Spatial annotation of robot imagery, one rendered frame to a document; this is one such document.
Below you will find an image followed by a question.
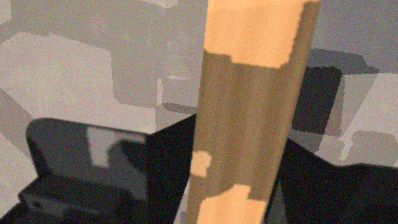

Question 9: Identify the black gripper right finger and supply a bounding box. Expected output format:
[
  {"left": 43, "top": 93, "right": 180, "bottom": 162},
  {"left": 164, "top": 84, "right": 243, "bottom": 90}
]
[{"left": 264, "top": 137, "right": 398, "bottom": 224}]

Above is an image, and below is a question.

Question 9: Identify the tan wooden board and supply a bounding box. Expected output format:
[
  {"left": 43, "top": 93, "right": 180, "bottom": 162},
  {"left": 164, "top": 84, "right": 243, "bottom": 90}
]
[{"left": 184, "top": 0, "right": 322, "bottom": 224}]

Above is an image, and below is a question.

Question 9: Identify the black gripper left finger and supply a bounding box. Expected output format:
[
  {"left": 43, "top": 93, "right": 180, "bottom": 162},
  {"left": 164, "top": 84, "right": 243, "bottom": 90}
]
[{"left": 25, "top": 113, "right": 197, "bottom": 224}]

